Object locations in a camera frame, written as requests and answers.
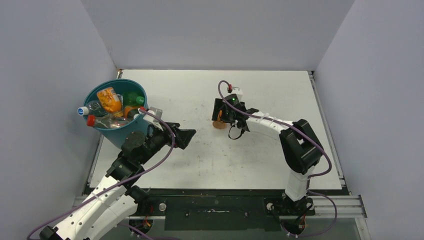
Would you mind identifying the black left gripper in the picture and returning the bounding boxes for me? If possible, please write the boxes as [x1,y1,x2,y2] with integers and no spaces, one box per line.
[138,120,196,165]

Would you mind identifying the small orange juice bottle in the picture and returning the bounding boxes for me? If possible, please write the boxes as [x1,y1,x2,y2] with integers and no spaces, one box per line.
[212,110,227,130]

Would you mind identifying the large orange label bottle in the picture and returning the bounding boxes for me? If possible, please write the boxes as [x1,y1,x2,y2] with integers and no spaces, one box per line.
[123,105,140,121]

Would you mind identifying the green plastic bottle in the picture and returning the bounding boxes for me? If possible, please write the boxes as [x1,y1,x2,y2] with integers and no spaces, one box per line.
[122,91,146,107]

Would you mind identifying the red cap small bottle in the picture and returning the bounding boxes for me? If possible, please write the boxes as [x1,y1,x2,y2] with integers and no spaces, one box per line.
[86,114,131,130]

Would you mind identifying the orange bottle with barcode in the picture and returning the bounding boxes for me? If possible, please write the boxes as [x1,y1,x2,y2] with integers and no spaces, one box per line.
[96,87,124,117]

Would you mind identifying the clear bottle blue cap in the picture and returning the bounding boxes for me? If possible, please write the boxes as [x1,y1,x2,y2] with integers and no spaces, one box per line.
[77,100,108,117]

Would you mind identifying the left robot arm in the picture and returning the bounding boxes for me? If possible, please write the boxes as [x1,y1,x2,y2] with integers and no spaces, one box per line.
[39,122,196,240]

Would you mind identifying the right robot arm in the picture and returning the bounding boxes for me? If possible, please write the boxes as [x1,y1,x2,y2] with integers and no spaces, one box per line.
[212,94,323,214]

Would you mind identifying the teal plastic bin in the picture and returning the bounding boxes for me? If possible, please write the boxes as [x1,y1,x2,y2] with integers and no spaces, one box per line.
[83,78,149,149]

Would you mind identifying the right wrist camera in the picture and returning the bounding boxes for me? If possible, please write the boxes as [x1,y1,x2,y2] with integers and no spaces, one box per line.
[227,86,243,101]

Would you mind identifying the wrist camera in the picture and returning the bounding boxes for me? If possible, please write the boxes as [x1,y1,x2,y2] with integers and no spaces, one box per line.
[143,107,163,127]
[227,86,243,101]

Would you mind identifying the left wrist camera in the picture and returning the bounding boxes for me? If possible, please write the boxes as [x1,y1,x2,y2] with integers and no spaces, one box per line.
[143,107,163,127]

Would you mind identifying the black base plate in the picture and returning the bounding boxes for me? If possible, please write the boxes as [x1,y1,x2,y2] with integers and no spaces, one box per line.
[123,188,343,233]

